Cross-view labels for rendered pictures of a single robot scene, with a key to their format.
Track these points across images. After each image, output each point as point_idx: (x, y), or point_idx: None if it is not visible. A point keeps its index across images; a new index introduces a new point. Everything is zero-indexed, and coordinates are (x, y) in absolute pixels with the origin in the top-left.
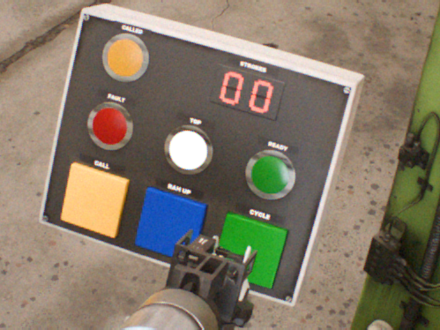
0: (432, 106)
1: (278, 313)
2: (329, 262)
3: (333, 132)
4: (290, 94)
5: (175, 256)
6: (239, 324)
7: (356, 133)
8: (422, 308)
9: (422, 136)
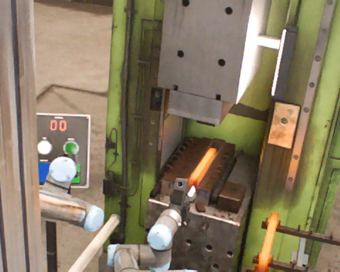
0: (112, 125)
1: (69, 259)
2: (82, 238)
3: (86, 130)
4: (71, 122)
5: (57, 156)
6: (78, 176)
7: (77, 195)
8: (127, 201)
9: (111, 137)
